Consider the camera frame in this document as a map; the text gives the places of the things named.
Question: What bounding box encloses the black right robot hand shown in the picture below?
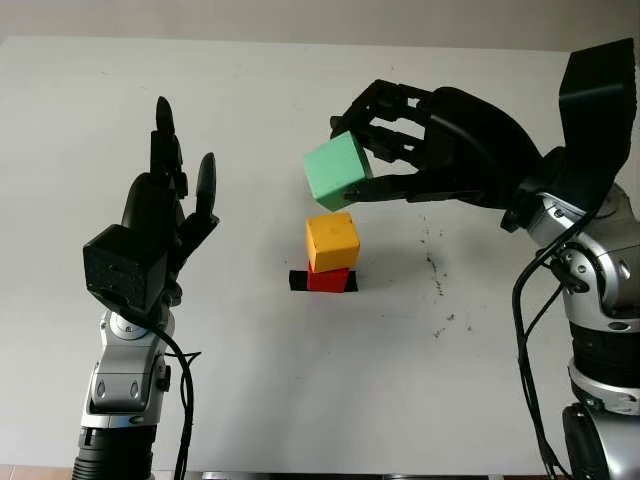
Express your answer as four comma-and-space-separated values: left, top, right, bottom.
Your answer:
329, 79, 545, 212

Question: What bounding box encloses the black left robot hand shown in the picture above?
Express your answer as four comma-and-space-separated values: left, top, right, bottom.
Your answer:
122, 96, 221, 309

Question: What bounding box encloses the green cube block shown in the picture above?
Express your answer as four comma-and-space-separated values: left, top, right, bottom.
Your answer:
302, 131, 372, 212

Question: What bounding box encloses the yellow cube block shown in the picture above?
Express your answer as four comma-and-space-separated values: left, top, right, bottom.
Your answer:
305, 211, 361, 274

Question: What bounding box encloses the red cube block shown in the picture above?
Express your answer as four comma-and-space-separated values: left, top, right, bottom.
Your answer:
306, 264, 349, 293

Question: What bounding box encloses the black flat rectangular block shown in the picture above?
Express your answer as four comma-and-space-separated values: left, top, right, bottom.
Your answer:
288, 269, 360, 293

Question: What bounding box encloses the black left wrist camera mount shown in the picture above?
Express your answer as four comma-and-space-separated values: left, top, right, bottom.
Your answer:
82, 223, 172, 315

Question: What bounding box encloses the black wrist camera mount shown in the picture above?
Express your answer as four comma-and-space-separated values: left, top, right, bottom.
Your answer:
517, 37, 636, 216
82, 223, 172, 315

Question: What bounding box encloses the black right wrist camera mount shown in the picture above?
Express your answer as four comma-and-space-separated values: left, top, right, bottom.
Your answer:
517, 37, 636, 216

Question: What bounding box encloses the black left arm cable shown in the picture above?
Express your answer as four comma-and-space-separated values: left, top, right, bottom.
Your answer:
113, 294, 204, 480

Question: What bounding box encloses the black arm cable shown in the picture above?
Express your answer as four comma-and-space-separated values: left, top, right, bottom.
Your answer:
512, 207, 604, 480
113, 294, 204, 480

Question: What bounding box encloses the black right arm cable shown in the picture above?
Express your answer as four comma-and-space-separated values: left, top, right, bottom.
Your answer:
512, 207, 604, 480

